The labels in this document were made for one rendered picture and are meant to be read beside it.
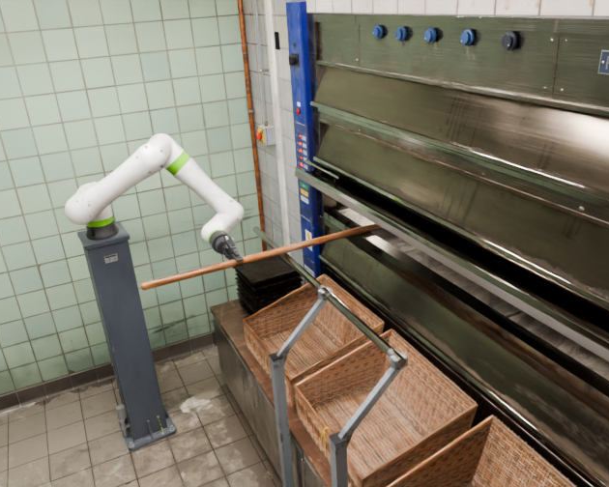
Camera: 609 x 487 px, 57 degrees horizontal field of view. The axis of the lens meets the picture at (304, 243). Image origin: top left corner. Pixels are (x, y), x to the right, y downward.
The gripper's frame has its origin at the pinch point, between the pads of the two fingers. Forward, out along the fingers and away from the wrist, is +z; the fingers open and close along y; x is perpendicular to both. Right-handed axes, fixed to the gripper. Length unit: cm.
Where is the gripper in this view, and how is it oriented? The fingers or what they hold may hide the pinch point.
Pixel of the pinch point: (238, 261)
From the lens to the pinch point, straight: 231.5
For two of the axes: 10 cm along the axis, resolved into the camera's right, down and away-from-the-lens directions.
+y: 0.6, 9.1, 4.2
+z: 4.3, 3.5, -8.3
